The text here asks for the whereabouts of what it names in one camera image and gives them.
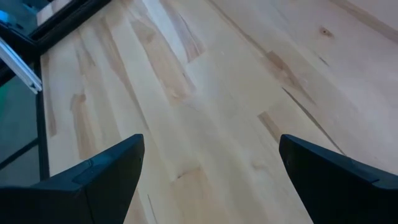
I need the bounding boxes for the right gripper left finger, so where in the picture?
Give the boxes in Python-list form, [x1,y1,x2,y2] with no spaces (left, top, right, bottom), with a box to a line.
[0,133,146,224]

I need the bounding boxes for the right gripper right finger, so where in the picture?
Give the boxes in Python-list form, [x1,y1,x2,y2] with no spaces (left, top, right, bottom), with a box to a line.
[279,133,398,224]

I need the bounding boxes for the silver aluminium extrusion bar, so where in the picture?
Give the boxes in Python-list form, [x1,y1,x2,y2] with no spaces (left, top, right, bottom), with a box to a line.
[0,37,43,94]

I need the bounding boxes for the black aluminium table frame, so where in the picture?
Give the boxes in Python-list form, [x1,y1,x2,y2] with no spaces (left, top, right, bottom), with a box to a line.
[0,0,111,181]

